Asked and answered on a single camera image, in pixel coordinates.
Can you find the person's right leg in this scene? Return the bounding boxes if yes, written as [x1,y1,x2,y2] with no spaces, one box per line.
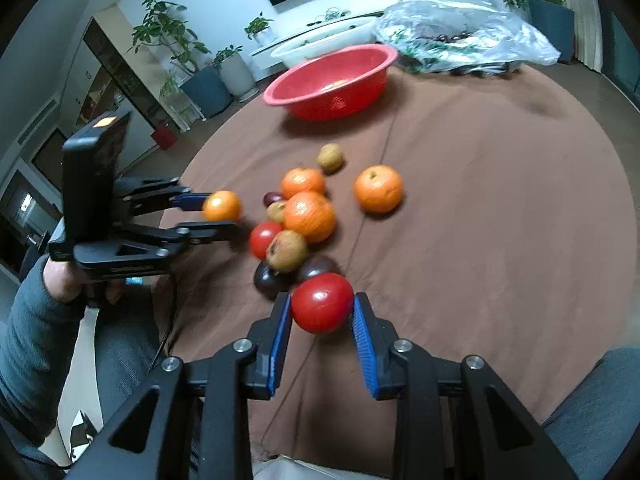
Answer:
[542,347,640,480]

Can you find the person's leg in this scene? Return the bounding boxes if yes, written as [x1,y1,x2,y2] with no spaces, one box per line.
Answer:
[95,280,168,441]
[542,347,640,480]

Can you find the small plant in white pot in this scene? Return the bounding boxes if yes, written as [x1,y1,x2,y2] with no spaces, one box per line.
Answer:
[244,11,276,46]

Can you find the white low console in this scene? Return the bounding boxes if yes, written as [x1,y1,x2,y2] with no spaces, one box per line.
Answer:
[250,9,386,68]

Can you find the black cable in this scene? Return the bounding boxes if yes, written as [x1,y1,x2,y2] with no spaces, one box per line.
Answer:
[147,272,181,376]

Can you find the tall plant in blue pot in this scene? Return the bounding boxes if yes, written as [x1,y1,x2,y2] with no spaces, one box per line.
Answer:
[127,0,233,118]

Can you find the dark purple plum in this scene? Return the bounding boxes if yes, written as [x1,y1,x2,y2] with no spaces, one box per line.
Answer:
[295,255,342,286]
[253,261,291,297]

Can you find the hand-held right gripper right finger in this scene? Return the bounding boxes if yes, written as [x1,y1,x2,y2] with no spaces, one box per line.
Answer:
[351,291,583,480]

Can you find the orange with green stem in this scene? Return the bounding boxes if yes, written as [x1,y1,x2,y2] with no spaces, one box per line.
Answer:
[354,165,404,214]

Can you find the red tomato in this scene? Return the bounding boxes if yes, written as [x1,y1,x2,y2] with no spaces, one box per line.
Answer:
[290,273,355,335]
[249,222,285,261]

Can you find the large orange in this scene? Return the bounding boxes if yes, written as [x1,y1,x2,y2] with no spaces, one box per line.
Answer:
[282,191,337,244]

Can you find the large brown kiwi fruit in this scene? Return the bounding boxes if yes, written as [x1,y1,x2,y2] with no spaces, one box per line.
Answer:
[266,230,309,273]

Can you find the plant in grey pot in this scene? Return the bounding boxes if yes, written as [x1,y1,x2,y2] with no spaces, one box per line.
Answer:
[212,45,259,101]

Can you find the wood and white cabinet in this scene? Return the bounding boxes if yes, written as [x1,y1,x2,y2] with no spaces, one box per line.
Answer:
[60,2,166,161]

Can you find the person's left leg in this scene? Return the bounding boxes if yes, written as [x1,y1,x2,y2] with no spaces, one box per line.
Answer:
[95,280,168,441]

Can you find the white plastic basin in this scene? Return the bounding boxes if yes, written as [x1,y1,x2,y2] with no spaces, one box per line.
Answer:
[270,16,381,68]

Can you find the tangled cables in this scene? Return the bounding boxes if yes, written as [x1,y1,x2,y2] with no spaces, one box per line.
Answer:
[310,7,351,23]

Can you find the red plastic colander basin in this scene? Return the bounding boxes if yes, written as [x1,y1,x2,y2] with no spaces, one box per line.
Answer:
[263,43,399,122]

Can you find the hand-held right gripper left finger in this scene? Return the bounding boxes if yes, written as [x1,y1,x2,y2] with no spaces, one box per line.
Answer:
[65,292,293,480]

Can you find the clear plastic bag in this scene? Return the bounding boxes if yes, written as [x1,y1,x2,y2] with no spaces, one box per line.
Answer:
[374,0,561,77]

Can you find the brown tablecloth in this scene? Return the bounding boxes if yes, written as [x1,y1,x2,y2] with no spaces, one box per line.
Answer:
[152,57,633,478]

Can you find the large plant in dark pot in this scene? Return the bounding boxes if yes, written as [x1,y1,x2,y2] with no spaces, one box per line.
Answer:
[502,0,576,63]

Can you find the small plant on white stand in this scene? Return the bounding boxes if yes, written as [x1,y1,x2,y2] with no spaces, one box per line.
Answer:
[160,72,201,126]

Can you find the red bin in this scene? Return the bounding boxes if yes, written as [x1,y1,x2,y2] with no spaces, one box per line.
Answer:
[151,124,177,150]

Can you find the person's left forearm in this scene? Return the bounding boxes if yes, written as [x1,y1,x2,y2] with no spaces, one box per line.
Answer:
[0,255,101,448]

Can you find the pile of dark cherries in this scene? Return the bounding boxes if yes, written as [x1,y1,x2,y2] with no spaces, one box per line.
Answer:
[420,30,473,46]

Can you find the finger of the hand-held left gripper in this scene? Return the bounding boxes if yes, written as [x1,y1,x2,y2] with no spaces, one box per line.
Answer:
[116,177,213,216]
[122,221,241,257]

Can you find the small orange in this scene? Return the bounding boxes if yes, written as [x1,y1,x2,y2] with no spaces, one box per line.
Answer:
[202,190,243,223]

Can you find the person's left hand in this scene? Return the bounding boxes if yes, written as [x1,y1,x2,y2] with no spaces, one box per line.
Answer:
[42,259,126,306]

